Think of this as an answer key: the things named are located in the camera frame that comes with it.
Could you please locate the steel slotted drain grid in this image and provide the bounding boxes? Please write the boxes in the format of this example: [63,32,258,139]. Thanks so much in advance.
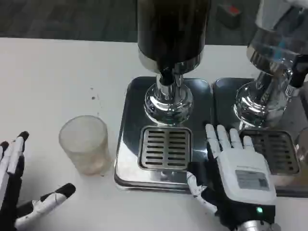
[138,125,194,171]
[240,129,301,176]

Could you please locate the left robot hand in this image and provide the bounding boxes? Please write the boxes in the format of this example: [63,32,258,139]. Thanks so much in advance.
[0,130,77,231]

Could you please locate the steel drip tray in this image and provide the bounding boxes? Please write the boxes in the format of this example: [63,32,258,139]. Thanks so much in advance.
[114,76,214,193]
[212,77,308,197]

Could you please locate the black box with red patch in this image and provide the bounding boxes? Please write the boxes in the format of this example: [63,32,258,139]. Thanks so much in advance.
[216,3,244,27]

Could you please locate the clear ribbed glass cup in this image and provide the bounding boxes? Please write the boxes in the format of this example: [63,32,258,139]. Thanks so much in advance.
[58,115,112,177]

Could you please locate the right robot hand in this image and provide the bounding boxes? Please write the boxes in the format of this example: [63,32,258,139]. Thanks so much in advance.
[186,123,277,223]

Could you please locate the dark tank drink dispenser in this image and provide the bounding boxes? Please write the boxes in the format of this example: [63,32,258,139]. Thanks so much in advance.
[136,0,213,126]

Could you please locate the clear tank drink dispenser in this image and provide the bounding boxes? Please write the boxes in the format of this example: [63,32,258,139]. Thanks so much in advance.
[232,0,308,128]

